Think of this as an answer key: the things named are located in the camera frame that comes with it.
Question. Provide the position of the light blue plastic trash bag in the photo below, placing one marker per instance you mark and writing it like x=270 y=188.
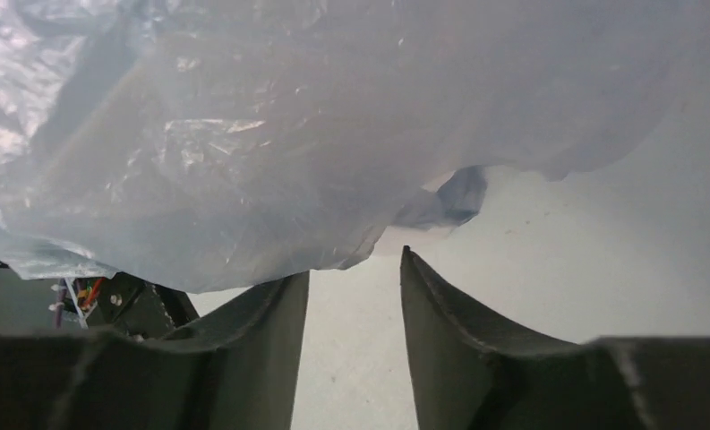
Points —
x=206 y=145

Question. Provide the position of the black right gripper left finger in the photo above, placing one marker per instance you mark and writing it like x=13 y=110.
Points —
x=235 y=368

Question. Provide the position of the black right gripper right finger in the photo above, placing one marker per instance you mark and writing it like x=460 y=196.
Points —
x=473 y=368

